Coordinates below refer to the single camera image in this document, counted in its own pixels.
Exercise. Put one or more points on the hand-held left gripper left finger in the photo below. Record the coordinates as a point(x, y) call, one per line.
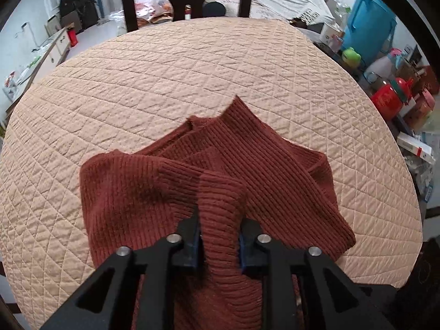
point(194, 244)

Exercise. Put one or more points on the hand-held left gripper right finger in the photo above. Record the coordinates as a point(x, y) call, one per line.
point(244, 251)

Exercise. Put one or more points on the rust red knit sweater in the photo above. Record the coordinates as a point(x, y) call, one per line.
point(223, 151)

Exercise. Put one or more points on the peach quilted mat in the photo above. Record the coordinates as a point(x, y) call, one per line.
point(172, 75)

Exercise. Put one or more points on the clear plastic bags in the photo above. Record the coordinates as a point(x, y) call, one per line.
point(419, 178)

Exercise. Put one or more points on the white box with red stripe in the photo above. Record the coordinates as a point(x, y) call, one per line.
point(414, 147)

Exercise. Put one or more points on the red thermos jug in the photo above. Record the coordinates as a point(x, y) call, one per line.
point(385, 99)

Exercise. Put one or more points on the green frog toy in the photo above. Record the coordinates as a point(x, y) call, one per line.
point(351, 56)

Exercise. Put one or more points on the brown cardboard box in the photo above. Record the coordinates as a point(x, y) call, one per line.
point(421, 106)

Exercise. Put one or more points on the white bottle with pink cap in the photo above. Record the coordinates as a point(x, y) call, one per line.
point(381, 64)

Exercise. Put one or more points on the dark round stool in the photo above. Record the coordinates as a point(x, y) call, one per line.
point(213, 9)

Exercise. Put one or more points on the red canister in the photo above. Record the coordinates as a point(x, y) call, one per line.
point(72, 37)

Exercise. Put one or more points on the white low cabinet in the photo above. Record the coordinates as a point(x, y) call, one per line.
point(55, 48)

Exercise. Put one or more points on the pile of snack bags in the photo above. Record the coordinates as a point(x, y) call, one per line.
point(151, 7)

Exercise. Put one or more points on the black wooden chair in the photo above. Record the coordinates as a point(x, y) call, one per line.
point(129, 7)

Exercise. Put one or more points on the teal thermos jug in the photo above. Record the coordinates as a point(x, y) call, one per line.
point(367, 24)

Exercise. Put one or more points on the black backpack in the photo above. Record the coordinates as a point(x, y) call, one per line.
point(79, 7)

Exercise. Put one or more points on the clear plastic bottle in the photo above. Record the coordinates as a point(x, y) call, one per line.
point(342, 5)

